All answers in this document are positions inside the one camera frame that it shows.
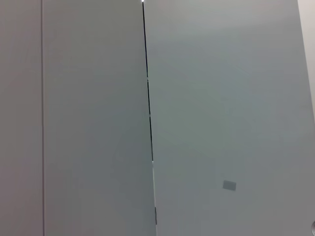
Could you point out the white partition panel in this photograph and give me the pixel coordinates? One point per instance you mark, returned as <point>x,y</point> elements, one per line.
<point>221,98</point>
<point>93,110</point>

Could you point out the small grey rectangular sticker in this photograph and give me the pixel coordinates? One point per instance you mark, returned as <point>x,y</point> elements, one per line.
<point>229,185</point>

